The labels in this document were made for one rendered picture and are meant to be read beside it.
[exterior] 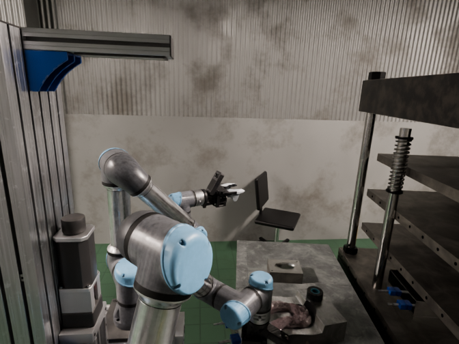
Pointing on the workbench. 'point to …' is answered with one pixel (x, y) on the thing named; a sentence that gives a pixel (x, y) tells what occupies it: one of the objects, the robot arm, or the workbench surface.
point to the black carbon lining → (311, 310)
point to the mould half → (328, 325)
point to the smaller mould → (285, 271)
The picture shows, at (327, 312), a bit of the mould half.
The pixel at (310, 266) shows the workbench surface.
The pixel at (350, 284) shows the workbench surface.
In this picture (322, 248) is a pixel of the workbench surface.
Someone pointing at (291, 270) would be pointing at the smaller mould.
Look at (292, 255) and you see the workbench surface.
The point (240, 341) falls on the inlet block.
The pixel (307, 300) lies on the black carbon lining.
